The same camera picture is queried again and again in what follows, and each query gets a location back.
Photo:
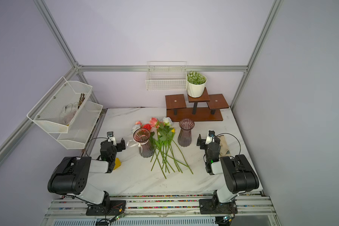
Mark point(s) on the white two-tier mesh shelf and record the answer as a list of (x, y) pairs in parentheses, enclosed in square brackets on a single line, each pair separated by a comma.
[(45, 114)]

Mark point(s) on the pink rose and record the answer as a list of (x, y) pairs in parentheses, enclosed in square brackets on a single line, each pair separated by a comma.
[(153, 121), (139, 123)]

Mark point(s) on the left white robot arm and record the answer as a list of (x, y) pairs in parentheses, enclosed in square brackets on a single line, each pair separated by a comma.
[(71, 176)]

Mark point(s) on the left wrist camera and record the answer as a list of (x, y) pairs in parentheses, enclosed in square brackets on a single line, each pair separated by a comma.
[(111, 137)]

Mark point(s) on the white wire wall basket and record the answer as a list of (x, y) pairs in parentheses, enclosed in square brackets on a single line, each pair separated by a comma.
[(166, 75)]

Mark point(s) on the white pot with green plant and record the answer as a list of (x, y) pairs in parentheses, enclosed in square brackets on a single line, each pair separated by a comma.
[(196, 84)]

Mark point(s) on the brown wooden tiered stand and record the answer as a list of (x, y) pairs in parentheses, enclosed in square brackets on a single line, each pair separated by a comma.
[(205, 108)]

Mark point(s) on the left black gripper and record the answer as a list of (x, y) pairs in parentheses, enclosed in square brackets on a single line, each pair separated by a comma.
[(120, 145)]

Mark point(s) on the yellow object on table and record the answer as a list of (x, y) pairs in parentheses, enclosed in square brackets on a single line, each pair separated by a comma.
[(117, 163)]

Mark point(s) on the purple ribbed glass vase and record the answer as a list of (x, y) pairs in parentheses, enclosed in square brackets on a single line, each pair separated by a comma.
[(185, 136)]

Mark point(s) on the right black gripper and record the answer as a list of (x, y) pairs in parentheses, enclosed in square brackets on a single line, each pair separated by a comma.
[(202, 141)]

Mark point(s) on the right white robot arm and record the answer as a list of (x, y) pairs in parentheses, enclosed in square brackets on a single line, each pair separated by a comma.
[(239, 175)]

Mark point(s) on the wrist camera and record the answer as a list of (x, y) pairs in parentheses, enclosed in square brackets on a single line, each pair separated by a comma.
[(111, 137), (210, 137)]

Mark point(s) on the pink glass vase with ribbon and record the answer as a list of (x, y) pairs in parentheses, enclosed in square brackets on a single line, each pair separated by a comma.
[(141, 139)]

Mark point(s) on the beige cloth with grey patches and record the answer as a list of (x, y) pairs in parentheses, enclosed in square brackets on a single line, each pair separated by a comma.
[(224, 149)]

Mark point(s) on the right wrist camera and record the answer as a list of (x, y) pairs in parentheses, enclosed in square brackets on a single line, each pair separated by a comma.
[(210, 137)]

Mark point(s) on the glass item in shelf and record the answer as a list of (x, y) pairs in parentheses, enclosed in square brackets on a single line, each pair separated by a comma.
[(67, 113)]

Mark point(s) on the white blue rose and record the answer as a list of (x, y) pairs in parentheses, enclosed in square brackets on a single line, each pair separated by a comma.
[(170, 157)]

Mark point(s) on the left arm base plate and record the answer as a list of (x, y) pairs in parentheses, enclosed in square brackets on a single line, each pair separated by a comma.
[(114, 208)]

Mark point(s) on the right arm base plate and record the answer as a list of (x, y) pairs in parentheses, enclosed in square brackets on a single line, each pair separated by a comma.
[(209, 206)]

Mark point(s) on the aluminium frame rails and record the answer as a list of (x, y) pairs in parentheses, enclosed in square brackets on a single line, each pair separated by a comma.
[(77, 70)]

